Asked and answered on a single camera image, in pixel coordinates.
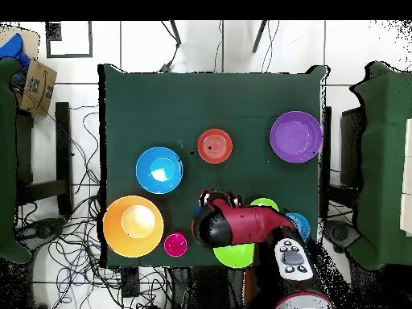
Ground small green ribbed bowl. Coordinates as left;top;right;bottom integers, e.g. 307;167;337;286
249;197;280;212

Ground orange plastic bowl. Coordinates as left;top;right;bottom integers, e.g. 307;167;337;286
196;128;233;165

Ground purple plastic bowl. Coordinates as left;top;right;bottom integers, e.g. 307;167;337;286
269;110;323;164

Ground large green plastic bowl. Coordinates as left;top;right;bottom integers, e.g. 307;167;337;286
212;242;256;270

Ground pink plastic cup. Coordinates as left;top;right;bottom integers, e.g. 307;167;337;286
163;232;188;258

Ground large blue plastic bowl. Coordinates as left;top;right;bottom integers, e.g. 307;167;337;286
135;146;184;195

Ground small blue plastic bowl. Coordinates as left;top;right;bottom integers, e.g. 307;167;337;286
284;212;311;243

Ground yellow plastic bowl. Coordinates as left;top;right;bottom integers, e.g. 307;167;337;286
102;195;165;259

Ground dark green tablecloth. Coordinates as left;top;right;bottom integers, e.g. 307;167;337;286
97;63;332;269

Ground black power strip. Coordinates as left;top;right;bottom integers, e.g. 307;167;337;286
120;266;142;299

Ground black bench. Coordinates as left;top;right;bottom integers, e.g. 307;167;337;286
15;101;74;216

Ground green cloth on side table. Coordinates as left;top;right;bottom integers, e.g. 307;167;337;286
349;61;412;270
0;57;32;264

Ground grey base with black knob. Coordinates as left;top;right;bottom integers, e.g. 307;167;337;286
19;216;68;241

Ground cardboard box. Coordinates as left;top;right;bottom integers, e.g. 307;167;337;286
0;25;58;117

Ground blue cloth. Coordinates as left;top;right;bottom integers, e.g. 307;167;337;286
0;32;31;70

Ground tangled floor cables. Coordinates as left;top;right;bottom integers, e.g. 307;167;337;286
14;105;171;309

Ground black square frame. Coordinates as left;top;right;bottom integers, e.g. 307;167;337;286
44;21;94;60

